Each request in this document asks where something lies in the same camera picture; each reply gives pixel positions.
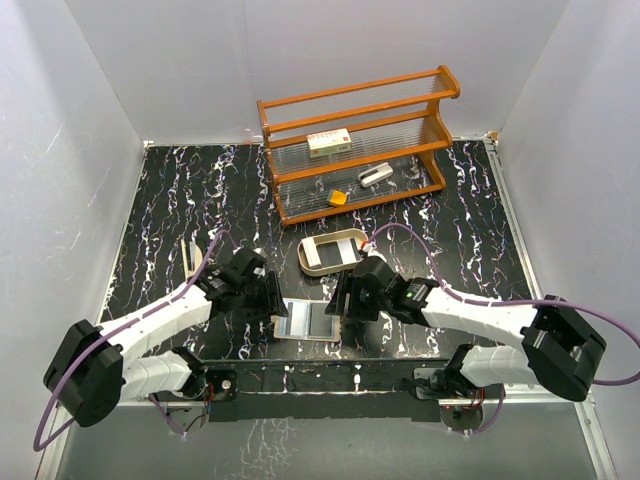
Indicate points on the black front base bar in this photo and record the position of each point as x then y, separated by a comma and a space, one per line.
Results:
336, 389

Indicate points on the aluminium frame rail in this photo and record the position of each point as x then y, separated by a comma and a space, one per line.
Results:
222, 198

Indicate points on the stack of cards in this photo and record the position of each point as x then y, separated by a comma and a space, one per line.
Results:
311, 253

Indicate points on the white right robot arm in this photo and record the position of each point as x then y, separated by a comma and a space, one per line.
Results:
546, 343

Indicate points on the white red paper box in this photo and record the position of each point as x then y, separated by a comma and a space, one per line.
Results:
329, 143

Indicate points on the yellow tape measure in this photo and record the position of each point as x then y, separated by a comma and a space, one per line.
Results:
337, 198

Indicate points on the beige oval tray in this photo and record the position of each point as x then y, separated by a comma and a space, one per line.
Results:
360, 236

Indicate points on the card with black stripe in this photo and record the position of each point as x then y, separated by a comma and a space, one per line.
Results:
339, 252

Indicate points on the cream leather card holder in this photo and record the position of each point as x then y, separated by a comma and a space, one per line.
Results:
306, 320

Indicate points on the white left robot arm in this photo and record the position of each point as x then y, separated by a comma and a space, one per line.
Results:
96, 367

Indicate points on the white stapler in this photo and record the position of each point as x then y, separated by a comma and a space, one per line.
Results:
374, 175

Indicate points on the orange wooden shelf rack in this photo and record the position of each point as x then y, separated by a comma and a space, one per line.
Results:
395, 120

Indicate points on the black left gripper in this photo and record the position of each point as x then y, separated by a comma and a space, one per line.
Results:
271, 304

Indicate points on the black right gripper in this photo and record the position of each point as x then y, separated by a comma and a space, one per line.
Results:
348, 284

